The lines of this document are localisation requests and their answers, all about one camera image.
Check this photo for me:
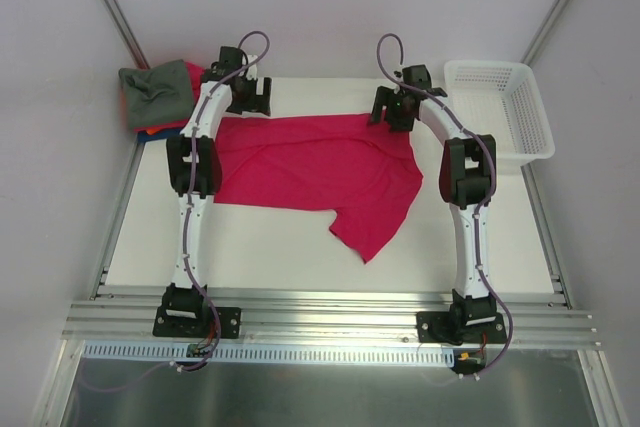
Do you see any crimson pink t shirt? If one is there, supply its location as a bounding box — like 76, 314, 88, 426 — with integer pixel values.
216, 114, 423, 263

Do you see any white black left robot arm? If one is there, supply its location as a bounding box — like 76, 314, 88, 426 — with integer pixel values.
159, 46, 272, 335

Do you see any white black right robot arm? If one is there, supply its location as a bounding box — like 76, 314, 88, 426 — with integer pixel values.
369, 65, 508, 346

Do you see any folded red t shirt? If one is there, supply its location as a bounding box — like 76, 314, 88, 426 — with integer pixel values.
185, 61, 205, 101

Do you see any white plastic mesh basket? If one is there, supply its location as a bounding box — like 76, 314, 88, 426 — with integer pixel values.
444, 60, 555, 169

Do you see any folded navy blue t shirt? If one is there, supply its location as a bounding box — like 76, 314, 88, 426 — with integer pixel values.
136, 128, 180, 144

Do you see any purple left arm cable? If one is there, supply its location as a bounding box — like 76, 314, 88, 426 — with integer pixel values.
179, 30, 271, 373

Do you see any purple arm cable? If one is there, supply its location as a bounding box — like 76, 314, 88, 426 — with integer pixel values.
179, 30, 271, 373
375, 34, 516, 383

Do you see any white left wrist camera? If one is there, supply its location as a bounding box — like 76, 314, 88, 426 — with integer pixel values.
242, 54, 258, 80

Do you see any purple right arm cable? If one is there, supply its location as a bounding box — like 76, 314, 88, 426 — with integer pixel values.
375, 34, 516, 383

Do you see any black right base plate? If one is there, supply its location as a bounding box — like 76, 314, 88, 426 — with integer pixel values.
415, 311, 507, 346

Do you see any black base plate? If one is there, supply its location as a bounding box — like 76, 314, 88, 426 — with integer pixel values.
415, 311, 507, 346
152, 307, 242, 339

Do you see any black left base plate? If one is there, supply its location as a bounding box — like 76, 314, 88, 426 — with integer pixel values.
152, 307, 242, 339

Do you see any aluminium frame rail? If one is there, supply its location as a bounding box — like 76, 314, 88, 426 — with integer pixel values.
62, 286, 604, 350

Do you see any white slotted cable duct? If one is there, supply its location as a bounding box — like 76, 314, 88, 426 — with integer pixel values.
83, 341, 454, 367

